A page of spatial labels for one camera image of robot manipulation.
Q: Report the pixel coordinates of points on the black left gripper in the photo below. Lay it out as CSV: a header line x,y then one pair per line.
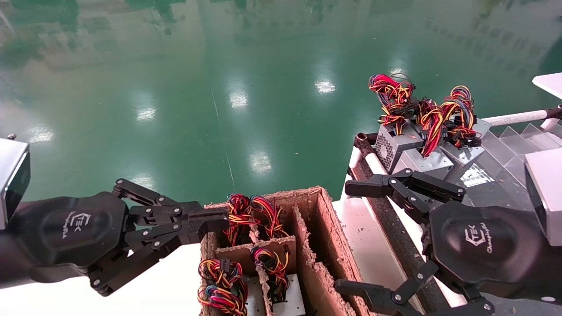
x,y
66,232

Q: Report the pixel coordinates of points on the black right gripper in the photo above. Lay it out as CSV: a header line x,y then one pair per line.
x,y
478,245

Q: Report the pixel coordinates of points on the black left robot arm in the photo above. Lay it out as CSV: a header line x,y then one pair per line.
x,y
13,272

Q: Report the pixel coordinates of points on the brown cardboard divider box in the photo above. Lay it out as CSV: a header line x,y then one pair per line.
x,y
327,228

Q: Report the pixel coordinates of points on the clear plastic divider tray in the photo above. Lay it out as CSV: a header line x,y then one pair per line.
x,y
511,145

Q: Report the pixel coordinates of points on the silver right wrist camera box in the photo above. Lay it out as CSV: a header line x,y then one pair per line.
x,y
546,197

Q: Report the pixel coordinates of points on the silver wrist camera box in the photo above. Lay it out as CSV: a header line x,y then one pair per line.
x,y
11,175
546,197

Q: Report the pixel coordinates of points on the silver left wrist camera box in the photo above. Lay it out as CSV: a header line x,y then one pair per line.
x,y
11,175

